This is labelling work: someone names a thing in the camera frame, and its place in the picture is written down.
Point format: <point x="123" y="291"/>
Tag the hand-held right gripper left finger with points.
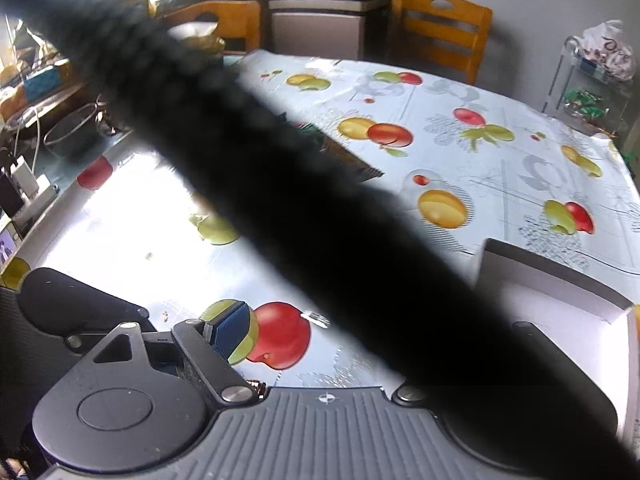
<point x="230" y="327"/>

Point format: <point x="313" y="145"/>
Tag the wooden chair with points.
<point x="230" y="20"/>
<point x="440" y="30"/>

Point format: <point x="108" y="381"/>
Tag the white plastic bag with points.
<point x="610" y="50"/>

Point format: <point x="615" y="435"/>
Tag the phone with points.
<point x="9" y="242"/>

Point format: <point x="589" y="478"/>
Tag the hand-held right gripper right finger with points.
<point x="411" y="394"/>

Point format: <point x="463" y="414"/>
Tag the silver cabinet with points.
<point x="320" y="30"/>

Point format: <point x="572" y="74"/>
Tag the blue tissue box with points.
<point x="42" y="82"/>

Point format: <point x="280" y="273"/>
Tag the white cardboard box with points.
<point x="550" y="290"/>

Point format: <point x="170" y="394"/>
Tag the green wrapped candy pile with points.
<point x="585" y="101"/>

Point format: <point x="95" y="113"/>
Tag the white charger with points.
<point x="24" y="176"/>

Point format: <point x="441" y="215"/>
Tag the fruit print tablecloth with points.
<point x="500" y="175"/>

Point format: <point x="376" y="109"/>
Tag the green snack packet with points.
<point x="307" y="130"/>

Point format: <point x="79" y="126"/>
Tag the white bowl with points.
<point x="192" y="29"/>

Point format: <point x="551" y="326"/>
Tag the metal shelf rack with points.
<point x="590" y="85"/>

